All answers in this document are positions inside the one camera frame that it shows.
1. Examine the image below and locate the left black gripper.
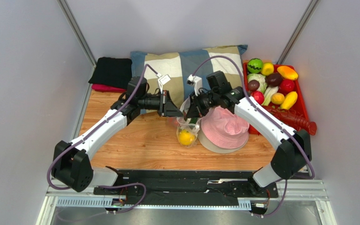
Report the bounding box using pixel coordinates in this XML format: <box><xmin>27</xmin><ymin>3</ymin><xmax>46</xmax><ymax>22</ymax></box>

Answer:
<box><xmin>138</xmin><ymin>90</ymin><xmax>184</xmax><ymax>118</ymax></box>

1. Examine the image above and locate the clear dotted zip bag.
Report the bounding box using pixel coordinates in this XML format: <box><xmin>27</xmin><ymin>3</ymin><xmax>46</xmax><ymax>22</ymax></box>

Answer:
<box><xmin>176</xmin><ymin>98</ymin><xmax>201</xmax><ymax>148</ymax></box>

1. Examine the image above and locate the yellow apple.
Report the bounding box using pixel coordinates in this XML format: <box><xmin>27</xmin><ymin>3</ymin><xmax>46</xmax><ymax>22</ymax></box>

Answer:
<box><xmin>178</xmin><ymin>129</ymin><xmax>196</xmax><ymax>146</ymax></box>

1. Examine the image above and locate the purple onion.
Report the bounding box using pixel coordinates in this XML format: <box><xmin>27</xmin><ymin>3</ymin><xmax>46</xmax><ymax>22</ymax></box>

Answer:
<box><xmin>247</xmin><ymin>80</ymin><xmax>260</xmax><ymax>92</ymax></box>

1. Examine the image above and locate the green watermelon ball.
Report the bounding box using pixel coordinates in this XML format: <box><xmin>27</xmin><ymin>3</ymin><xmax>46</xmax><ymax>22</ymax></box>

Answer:
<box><xmin>247</xmin><ymin>58</ymin><xmax>263</xmax><ymax>74</ymax></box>

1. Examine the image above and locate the dark purple fruit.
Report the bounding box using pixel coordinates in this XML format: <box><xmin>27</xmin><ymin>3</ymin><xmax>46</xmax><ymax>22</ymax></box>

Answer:
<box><xmin>265</xmin><ymin>73</ymin><xmax>283</xmax><ymax>87</ymax></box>

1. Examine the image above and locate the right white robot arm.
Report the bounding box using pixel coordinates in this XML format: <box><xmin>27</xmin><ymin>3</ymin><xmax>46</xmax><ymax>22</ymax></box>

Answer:
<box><xmin>185</xmin><ymin>71</ymin><xmax>312</xmax><ymax>188</ymax></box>

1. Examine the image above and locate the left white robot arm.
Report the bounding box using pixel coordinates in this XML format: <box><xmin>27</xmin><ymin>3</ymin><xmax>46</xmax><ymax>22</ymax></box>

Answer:
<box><xmin>47</xmin><ymin>77</ymin><xmax>183</xmax><ymax>192</ymax></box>

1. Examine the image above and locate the yellow lemon top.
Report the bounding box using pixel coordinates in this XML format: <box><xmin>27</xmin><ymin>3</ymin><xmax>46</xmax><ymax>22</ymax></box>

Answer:
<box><xmin>260</xmin><ymin>62</ymin><xmax>274</xmax><ymax>76</ymax></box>

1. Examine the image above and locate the pink bucket hat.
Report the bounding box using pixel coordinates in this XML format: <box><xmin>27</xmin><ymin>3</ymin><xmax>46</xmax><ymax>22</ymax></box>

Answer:
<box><xmin>198</xmin><ymin>106</ymin><xmax>250</xmax><ymax>154</ymax></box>

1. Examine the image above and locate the checkered blue beige pillow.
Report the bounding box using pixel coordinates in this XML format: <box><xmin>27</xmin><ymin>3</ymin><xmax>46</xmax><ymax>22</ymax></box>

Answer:
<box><xmin>130</xmin><ymin>45</ymin><xmax>248</xmax><ymax>108</ymax></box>

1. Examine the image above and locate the red apple lower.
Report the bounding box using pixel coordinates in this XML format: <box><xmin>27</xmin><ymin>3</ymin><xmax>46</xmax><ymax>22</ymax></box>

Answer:
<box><xmin>251</xmin><ymin>91</ymin><xmax>265</xmax><ymax>105</ymax></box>

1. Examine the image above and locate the black folded cloth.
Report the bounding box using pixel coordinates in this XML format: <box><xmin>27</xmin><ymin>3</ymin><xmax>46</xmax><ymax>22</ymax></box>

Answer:
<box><xmin>89</xmin><ymin>57</ymin><xmax>132</xmax><ymax>90</ymax></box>

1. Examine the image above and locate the pink folded cloth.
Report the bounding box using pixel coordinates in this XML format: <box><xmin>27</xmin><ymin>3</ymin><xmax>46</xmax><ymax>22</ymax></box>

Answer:
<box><xmin>91</xmin><ymin>84</ymin><xmax>126</xmax><ymax>93</ymax></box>

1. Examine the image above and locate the white radish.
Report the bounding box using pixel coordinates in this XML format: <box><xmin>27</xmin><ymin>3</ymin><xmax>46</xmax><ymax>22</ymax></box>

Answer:
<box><xmin>261</xmin><ymin>86</ymin><xmax>279</xmax><ymax>106</ymax></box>

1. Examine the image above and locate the orange small fruit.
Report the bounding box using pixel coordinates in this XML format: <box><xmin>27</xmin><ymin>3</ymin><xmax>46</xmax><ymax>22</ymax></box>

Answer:
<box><xmin>271</xmin><ymin>93</ymin><xmax>285</xmax><ymax>105</ymax></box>

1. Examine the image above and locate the red plastic tray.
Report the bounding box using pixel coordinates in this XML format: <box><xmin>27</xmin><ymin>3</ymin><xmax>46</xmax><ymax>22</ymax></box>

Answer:
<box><xmin>243</xmin><ymin>61</ymin><xmax>310</xmax><ymax>135</ymax></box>

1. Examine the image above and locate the red tomato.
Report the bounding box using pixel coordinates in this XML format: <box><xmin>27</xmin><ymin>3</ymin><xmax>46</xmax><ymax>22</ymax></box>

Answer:
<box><xmin>278</xmin><ymin>79</ymin><xmax>295</xmax><ymax>94</ymax></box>

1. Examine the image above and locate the yellow banana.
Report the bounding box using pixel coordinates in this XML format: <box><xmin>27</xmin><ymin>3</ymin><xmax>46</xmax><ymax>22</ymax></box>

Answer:
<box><xmin>280</xmin><ymin>91</ymin><xmax>298</xmax><ymax>110</ymax></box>

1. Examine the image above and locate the orange yellow mango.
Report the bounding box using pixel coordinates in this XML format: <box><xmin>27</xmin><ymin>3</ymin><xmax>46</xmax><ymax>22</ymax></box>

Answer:
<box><xmin>277</xmin><ymin>66</ymin><xmax>299</xmax><ymax>81</ymax></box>

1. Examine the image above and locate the red toy lobster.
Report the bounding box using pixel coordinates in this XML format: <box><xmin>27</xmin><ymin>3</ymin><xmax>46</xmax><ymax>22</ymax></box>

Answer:
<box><xmin>263</xmin><ymin>106</ymin><xmax>317</xmax><ymax>135</ymax></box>

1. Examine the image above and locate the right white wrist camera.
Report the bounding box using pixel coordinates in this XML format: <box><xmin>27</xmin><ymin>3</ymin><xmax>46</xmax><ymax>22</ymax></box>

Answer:
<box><xmin>186</xmin><ymin>75</ymin><xmax>203</xmax><ymax>96</ymax></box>

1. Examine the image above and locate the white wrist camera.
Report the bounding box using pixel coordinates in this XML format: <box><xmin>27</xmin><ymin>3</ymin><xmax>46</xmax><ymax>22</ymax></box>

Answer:
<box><xmin>156</xmin><ymin>73</ymin><xmax>171</xmax><ymax>94</ymax></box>
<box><xmin>186</xmin><ymin>75</ymin><xmax>203</xmax><ymax>96</ymax></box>

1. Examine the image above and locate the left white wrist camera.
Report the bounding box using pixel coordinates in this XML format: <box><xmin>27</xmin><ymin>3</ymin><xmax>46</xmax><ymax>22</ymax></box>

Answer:
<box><xmin>156</xmin><ymin>73</ymin><xmax>171</xmax><ymax>94</ymax></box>

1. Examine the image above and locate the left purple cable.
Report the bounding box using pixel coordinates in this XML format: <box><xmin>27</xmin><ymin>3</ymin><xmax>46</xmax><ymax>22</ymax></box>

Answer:
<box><xmin>46</xmin><ymin>64</ymin><xmax>163</xmax><ymax>216</ymax></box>

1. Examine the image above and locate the purple cable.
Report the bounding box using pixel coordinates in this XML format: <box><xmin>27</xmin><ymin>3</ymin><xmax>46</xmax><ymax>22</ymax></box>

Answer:
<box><xmin>46</xmin><ymin>64</ymin><xmax>163</xmax><ymax>216</ymax></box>
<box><xmin>192</xmin><ymin>55</ymin><xmax>315</xmax><ymax>218</ymax></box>

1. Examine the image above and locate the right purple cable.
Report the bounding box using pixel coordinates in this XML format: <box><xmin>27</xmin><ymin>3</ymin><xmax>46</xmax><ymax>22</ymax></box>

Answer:
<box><xmin>192</xmin><ymin>55</ymin><xmax>315</xmax><ymax>218</ymax></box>

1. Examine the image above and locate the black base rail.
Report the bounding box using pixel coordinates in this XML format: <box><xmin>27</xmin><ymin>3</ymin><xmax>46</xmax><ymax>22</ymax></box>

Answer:
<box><xmin>93</xmin><ymin>170</ymin><xmax>281</xmax><ymax>207</ymax></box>

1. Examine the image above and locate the left aluminium frame post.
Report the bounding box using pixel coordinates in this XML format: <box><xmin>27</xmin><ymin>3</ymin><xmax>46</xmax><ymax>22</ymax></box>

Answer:
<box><xmin>57</xmin><ymin>0</ymin><xmax>98</xmax><ymax>68</ymax></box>

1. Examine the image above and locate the aluminium frame post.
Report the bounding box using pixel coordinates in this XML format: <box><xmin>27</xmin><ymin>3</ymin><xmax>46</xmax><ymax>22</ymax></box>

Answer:
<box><xmin>57</xmin><ymin>0</ymin><xmax>98</xmax><ymax>68</ymax></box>
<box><xmin>276</xmin><ymin>0</ymin><xmax>321</xmax><ymax>64</ymax></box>

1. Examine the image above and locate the right aluminium frame post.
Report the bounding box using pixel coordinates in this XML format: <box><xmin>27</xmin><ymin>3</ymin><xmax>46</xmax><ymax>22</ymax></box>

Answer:
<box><xmin>276</xmin><ymin>0</ymin><xmax>321</xmax><ymax>64</ymax></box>

